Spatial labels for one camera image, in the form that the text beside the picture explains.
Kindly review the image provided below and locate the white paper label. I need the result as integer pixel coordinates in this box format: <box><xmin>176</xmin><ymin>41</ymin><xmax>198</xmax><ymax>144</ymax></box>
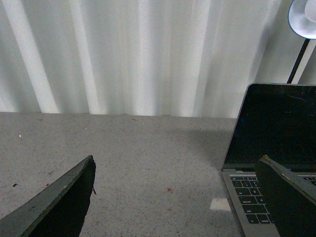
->
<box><xmin>209</xmin><ymin>197</ymin><xmax>231</xmax><ymax>212</ymax></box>

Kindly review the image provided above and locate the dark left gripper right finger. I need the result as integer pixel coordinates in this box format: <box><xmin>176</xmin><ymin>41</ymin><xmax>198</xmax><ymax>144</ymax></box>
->
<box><xmin>254</xmin><ymin>155</ymin><xmax>316</xmax><ymax>237</ymax></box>

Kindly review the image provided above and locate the blue desk lamp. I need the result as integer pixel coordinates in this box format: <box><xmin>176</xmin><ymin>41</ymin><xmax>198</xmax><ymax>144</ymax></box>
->
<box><xmin>287</xmin><ymin>0</ymin><xmax>316</xmax><ymax>84</ymax></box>

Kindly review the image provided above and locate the white curtain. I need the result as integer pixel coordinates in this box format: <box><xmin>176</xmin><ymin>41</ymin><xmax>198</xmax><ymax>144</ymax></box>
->
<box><xmin>0</xmin><ymin>0</ymin><xmax>304</xmax><ymax>118</ymax></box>

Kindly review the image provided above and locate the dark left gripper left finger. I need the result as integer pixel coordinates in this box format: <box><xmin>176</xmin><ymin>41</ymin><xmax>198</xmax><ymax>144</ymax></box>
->
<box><xmin>0</xmin><ymin>155</ymin><xmax>96</xmax><ymax>237</ymax></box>

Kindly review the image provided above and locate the grey laptop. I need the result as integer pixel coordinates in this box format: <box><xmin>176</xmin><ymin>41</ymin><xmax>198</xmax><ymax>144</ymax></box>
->
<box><xmin>222</xmin><ymin>83</ymin><xmax>316</xmax><ymax>237</ymax></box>

